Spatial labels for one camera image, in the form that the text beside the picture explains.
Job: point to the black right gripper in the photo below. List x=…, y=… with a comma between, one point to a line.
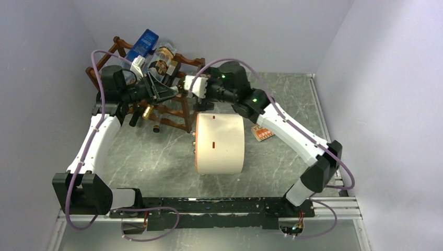
x=207, y=103

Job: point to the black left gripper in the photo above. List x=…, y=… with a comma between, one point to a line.
x=159, y=91

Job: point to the clear glass liquor bottle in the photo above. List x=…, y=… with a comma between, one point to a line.
x=161, y=60

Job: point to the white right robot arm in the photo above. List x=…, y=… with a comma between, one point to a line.
x=229, y=83

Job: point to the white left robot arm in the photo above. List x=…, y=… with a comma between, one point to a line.
x=80, y=190

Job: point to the dark bottle white label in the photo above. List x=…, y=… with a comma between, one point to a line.
x=171, y=73

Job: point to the gold capped bottle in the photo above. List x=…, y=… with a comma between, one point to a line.
x=148, y=111

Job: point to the black capped bottle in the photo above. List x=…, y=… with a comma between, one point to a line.
x=137, y=111

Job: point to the brown wooden wine rack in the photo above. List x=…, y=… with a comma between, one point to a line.
x=175, y=112

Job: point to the blue boxed bottle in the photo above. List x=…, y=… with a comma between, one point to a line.
x=144, y=46

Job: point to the white cylindrical container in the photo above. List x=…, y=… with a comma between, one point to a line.
x=219, y=144

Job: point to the orange patterned small card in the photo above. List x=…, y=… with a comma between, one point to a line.
x=260, y=133

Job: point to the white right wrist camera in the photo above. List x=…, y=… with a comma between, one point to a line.
x=195, y=87

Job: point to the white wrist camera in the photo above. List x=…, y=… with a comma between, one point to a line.
x=137, y=65
x=195, y=87

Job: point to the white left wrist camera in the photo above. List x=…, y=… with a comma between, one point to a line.
x=137, y=65

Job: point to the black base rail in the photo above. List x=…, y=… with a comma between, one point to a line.
x=204, y=213

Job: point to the aluminium frame rail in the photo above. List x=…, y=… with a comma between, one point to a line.
x=337, y=224

